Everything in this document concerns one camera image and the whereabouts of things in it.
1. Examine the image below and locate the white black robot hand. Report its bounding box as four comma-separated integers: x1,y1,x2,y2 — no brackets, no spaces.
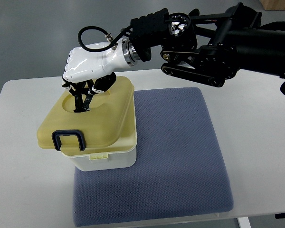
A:
61,39,141,95

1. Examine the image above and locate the yellow storage box lid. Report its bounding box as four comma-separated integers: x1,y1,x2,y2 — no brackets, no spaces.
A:
37,76,137,156

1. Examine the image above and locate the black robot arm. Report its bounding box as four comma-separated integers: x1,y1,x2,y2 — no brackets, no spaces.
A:
123,3,285,95

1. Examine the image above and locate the white storage box base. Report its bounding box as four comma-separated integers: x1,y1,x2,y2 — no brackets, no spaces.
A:
60,95,138,171

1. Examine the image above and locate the brown cardboard box corner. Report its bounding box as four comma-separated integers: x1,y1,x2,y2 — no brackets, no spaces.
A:
260,0,285,10

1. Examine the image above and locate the blue grey cushion mat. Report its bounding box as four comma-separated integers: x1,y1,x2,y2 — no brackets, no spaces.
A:
73,87,234,227

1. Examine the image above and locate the white table leg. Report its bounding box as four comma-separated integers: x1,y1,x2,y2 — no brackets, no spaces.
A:
237,217,252,228

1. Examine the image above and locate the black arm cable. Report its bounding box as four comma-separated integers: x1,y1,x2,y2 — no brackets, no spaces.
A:
77,25,133,52

